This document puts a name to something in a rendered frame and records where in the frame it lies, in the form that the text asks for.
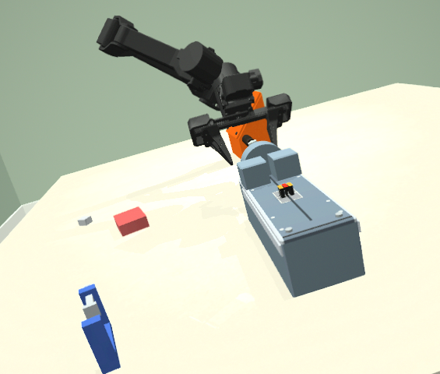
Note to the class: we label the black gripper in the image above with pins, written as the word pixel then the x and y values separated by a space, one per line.
pixel 206 131

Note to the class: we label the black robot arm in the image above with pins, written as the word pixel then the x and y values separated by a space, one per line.
pixel 197 66

